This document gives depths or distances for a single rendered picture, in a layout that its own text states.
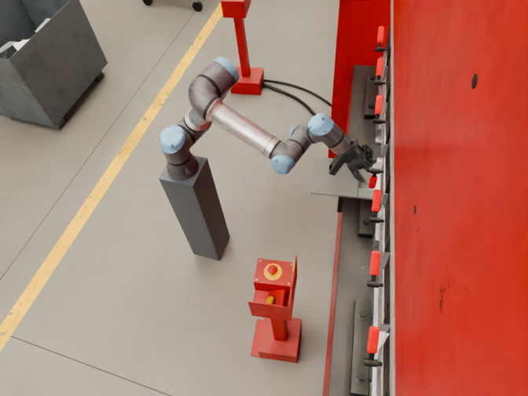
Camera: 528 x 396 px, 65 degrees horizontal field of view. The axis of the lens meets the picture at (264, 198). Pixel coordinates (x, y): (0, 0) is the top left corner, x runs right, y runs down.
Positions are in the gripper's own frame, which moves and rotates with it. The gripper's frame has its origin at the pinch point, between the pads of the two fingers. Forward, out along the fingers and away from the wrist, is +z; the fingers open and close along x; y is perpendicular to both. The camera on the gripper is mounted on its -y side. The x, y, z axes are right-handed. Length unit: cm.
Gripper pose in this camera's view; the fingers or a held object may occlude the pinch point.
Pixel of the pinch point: (369, 177)
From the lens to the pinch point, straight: 164.4
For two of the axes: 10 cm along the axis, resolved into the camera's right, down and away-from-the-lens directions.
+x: 1.7, -8.1, 5.6
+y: 7.0, -2.9, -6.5
